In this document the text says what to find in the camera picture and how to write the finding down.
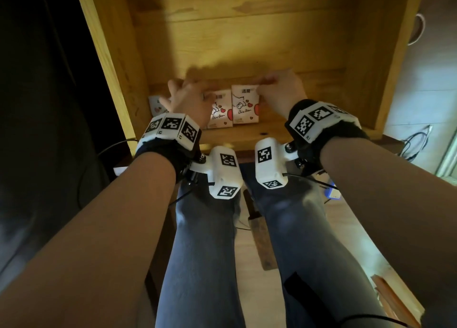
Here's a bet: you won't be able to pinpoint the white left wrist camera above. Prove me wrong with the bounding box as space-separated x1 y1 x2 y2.
189 146 244 200

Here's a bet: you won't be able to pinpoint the black right camera cable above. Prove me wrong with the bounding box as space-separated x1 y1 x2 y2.
283 173 339 191

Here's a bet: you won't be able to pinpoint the person's left leg in jeans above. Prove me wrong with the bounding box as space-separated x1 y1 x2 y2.
154 172 247 328

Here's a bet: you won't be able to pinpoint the black left camera cable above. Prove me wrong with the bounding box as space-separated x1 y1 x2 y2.
77 139 139 211

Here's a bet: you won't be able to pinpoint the person's right forearm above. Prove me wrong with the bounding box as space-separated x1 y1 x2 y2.
319 137 457 314

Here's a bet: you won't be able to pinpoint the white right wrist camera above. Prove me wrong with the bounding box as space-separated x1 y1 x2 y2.
254 137 298 189

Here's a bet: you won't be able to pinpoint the person's right leg in jeans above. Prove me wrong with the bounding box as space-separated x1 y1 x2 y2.
238 163 391 328

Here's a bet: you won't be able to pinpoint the round metal handle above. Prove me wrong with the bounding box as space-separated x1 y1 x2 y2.
408 13 426 46

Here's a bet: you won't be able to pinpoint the person's left forearm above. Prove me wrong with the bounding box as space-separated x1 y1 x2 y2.
0 151 177 328

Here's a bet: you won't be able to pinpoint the brown wooden slats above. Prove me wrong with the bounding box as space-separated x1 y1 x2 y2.
371 274 423 328

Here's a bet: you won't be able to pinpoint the bundle of black cables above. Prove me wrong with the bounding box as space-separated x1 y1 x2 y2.
398 124 433 162

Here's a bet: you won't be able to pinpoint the wristband with marker tiles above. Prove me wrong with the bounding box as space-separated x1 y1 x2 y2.
284 99 369 176
134 113 203 182

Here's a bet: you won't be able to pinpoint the person's leg in jeans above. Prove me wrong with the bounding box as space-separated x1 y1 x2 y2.
154 172 247 328
238 163 391 328

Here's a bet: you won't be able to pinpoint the yellow wooden drawer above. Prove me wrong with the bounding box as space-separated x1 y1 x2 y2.
73 0 426 157

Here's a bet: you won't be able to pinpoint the right wristband with marker tiles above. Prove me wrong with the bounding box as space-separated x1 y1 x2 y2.
284 99 369 176

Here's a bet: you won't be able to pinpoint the small blue white box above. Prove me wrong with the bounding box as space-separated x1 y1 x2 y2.
323 180 341 204

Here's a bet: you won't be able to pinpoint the white tissue packet red hearts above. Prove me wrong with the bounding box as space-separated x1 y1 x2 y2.
148 96 169 117
231 85 262 125
205 90 233 129

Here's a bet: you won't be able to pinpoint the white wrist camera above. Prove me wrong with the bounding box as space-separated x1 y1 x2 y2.
254 137 298 189
189 146 244 200

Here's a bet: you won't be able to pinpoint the left wristband with marker tiles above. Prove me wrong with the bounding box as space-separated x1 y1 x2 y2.
134 113 203 182

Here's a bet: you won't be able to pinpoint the black camera cable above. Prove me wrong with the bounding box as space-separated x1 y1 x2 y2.
77 139 139 211
283 173 339 191

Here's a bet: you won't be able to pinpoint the brown wooden stool leg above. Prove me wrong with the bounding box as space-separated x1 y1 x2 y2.
243 189 279 271

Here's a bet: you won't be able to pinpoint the person's left hand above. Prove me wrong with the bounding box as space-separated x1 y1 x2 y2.
159 79 215 128

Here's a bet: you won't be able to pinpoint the person's right hand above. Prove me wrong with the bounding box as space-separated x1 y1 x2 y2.
257 69 308 120

